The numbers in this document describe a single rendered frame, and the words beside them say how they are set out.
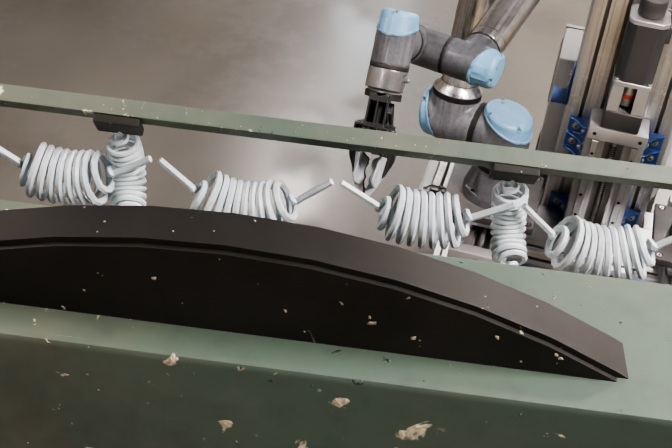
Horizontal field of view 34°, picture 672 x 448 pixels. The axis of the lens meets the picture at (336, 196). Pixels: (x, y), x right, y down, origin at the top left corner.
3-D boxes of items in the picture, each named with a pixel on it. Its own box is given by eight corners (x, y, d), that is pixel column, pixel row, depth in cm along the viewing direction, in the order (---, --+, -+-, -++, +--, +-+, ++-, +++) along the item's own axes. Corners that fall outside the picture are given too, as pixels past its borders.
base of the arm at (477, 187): (468, 168, 270) (474, 135, 264) (528, 182, 267) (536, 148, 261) (457, 202, 258) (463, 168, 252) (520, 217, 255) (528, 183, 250)
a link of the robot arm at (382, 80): (372, 64, 209) (413, 73, 208) (367, 88, 210) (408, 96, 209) (365, 64, 202) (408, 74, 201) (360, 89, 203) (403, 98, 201)
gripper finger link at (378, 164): (358, 202, 206) (368, 154, 205) (363, 198, 212) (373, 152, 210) (373, 206, 206) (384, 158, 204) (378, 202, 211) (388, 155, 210)
